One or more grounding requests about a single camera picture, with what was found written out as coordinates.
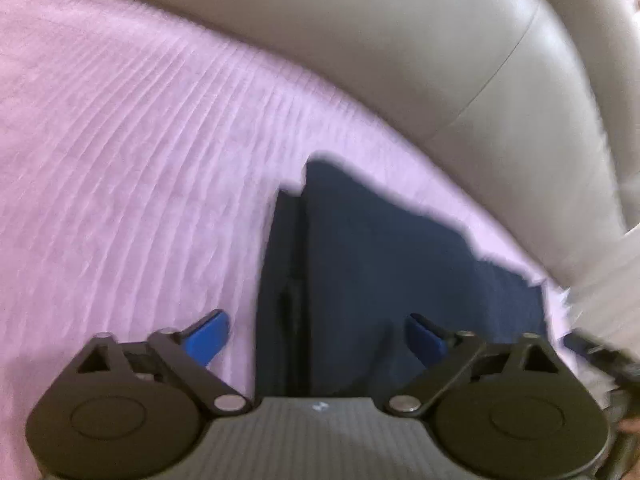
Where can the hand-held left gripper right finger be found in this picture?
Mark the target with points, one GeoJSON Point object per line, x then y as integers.
{"type": "Point", "coordinates": [425, 341]}

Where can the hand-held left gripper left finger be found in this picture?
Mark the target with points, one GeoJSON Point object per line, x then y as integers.
{"type": "Point", "coordinates": [207, 337]}

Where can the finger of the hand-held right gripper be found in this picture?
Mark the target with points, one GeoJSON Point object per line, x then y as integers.
{"type": "Point", "coordinates": [597, 352]}

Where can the navy white-striped hoodie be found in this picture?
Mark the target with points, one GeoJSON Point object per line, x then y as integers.
{"type": "Point", "coordinates": [380, 280]}

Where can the purple quilted bedspread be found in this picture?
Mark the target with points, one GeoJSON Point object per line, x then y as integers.
{"type": "Point", "coordinates": [125, 185]}

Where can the beige leather headboard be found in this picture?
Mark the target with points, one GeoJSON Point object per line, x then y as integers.
{"type": "Point", "coordinates": [450, 35]}

